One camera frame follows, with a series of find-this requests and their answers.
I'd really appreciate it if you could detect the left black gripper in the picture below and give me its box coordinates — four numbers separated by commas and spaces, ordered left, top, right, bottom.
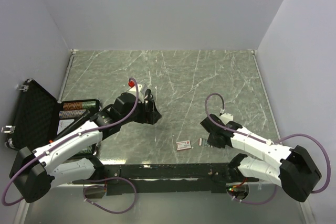
121, 98, 161, 125

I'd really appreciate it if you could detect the black stapler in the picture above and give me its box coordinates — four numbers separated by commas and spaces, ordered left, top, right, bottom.
144, 89, 154, 113

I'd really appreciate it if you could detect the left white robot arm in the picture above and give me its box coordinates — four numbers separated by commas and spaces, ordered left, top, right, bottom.
9, 88, 162, 203

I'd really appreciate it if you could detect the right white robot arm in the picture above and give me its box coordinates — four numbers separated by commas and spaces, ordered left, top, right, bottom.
200, 114, 321, 202

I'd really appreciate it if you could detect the red white staple box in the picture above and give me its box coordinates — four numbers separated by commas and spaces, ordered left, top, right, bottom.
176, 141, 192, 151

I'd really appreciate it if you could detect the black poker chip case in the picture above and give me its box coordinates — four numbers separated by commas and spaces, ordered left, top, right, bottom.
2, 79, 101, 151

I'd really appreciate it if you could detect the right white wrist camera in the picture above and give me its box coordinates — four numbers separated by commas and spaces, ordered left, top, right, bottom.
219, 109, 234, 125

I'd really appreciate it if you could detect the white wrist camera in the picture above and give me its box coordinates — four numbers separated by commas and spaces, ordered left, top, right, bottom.
127, 81, 148, 103
219, 109, 234, 125

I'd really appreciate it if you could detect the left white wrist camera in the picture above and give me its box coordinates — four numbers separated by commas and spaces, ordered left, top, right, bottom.
127, 81, 148, 103

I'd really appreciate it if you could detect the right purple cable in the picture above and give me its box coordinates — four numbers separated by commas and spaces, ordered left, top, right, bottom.
204, 92, 331, 206

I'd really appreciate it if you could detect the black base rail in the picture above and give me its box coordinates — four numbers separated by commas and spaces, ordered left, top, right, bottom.
74, 163, 244, 196

